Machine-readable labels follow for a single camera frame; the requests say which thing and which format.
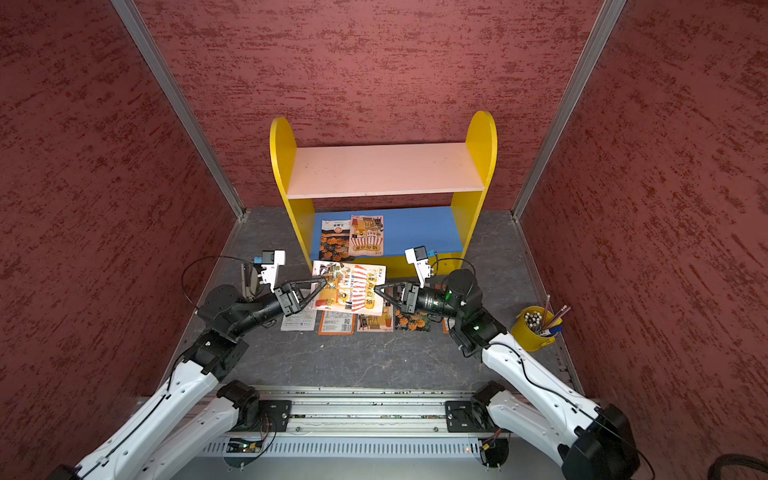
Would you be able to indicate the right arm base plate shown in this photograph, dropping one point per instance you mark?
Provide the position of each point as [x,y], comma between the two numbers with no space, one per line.
[468,416]

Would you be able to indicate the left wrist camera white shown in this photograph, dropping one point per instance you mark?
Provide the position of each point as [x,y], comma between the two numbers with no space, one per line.
[266,266]

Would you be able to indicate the marigold seed bag shelf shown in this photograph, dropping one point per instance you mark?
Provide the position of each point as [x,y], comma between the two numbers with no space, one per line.
[412,322]
[334,244]

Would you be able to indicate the left aluminium corner post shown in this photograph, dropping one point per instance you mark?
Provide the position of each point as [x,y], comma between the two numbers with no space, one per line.
[136,27]

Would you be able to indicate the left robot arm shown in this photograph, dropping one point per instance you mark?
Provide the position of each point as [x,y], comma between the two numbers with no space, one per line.
[194,406]

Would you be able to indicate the stapler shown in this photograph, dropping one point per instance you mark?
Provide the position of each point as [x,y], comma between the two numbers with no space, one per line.
[250,280]

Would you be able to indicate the sunflower shop seed bag top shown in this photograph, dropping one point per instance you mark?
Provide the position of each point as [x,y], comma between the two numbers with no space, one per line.
[375,324]

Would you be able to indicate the marigold seed bag lower shelf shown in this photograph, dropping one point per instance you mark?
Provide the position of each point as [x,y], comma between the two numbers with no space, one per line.
[334,244]

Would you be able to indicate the yellow shelf unit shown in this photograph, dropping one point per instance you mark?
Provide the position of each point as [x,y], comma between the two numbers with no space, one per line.
[319,184]

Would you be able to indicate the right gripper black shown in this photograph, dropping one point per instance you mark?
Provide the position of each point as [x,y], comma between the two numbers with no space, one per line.
[408,303]

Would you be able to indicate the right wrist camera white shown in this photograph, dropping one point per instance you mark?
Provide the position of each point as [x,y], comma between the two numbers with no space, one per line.
[419,258]

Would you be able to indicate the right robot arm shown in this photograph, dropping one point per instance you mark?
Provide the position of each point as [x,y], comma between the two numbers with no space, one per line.
[585,440]

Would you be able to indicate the yellow pen cup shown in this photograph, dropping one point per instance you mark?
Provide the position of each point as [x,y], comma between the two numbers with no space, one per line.
[537,327]

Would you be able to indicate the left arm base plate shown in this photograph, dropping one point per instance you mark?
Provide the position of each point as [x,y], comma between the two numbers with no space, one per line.
[270,416]

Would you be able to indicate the white seed bag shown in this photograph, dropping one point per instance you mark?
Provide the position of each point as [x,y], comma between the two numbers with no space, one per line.
[303,321]

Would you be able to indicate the marigold seed bag top shelf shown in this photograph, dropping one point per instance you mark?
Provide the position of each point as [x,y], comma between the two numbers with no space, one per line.
[412,322]

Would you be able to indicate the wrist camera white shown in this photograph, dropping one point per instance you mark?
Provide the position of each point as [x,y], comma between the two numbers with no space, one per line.
[419,258]
[266,266]

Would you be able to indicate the aluminium corner post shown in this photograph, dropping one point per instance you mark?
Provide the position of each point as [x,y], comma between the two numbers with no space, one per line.
[136,27]
[598,37]

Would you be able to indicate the orange bordered seed bag top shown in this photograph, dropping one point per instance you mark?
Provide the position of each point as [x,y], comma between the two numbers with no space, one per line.
[337,323]

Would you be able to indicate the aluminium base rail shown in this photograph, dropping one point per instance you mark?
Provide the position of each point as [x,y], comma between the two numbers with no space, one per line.
[365,411]

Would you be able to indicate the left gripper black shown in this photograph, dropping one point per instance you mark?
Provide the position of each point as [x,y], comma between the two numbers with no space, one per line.
[290,301]

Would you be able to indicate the right aluminium corner post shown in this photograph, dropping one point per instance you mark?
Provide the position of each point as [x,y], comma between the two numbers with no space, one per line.
[598,37]

